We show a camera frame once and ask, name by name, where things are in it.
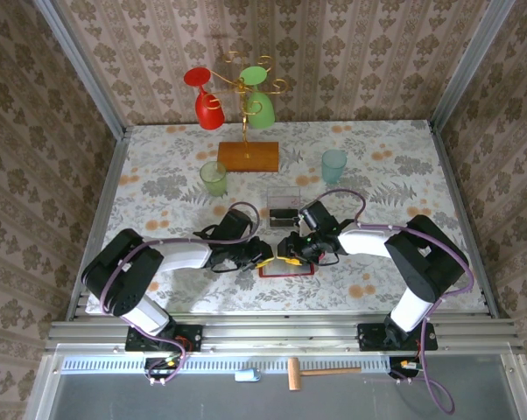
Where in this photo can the teal plastic tumbler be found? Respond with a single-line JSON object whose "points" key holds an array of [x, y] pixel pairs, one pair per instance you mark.
{"points": [[333, 168]]}

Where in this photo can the clear plastic card box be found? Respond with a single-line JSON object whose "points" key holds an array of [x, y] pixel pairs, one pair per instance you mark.
{"points": [[290, 192]]}

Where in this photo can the aluminium table side rail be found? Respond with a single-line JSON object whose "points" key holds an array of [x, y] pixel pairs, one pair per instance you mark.
{"points": [[107, 184], [455, 184]]}

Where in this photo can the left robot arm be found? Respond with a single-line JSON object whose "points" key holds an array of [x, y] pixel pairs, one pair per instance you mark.
{"points": [[119, 275]]}

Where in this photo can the aluminium cross rail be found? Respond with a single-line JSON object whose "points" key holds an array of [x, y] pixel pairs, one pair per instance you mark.
{"points": [[281, 334]]}

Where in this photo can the black card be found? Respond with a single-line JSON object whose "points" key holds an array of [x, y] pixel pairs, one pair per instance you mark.
{"points": [[283, 221]]}

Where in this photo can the grey olive card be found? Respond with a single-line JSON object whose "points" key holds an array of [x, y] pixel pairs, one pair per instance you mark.
{"points": [[283, 200]]}

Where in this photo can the red card holder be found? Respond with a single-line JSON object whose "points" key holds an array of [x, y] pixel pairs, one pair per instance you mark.
{"points": [[285, 271]]}

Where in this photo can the wooden mallet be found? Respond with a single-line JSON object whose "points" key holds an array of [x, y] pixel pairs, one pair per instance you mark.
{"points": [[294, 376]]}

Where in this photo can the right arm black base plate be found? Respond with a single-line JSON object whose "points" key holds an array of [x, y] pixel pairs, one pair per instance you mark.
{"points": [[368, 339]]}

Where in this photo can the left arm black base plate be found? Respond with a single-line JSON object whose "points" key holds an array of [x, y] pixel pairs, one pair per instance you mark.
{"points": [[193, 337]]}

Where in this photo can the grey metal panel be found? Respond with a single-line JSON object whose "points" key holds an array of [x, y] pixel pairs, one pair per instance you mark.
{"points": [[158, 402]]}

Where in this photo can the light blue small device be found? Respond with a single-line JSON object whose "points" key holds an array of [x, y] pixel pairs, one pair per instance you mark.
{"points": [[247, 375]]}

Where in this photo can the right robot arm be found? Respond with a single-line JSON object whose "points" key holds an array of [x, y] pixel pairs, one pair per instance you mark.
{"points": [[430, 262]]}

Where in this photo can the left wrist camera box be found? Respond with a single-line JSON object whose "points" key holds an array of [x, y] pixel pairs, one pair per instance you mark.
{"points": [[235, 223]]}

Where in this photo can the green plastic tumbler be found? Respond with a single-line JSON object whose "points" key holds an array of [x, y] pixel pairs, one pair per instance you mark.
{"points": [[214, 184]]}

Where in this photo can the floral tablecloth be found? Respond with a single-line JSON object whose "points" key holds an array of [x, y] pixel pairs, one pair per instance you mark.
{"points": [[377, 144]]}

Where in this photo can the green wine glass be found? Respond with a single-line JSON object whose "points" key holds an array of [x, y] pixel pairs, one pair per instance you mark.
{"points": [[262, 114]]}

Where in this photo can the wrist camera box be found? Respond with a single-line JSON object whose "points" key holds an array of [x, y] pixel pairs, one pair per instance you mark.
{"points": [[235, 223], [316, 216]]}

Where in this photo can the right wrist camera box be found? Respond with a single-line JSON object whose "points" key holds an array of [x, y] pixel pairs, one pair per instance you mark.
{"points": [[316, 216]]}

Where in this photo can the aluminium corner post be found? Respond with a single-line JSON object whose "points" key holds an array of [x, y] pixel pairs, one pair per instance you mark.
{"points": [[83, 65], [468, 65]]}

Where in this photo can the red wine glass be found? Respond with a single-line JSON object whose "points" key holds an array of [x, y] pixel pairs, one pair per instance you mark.
{"points": [[210, 116]]}

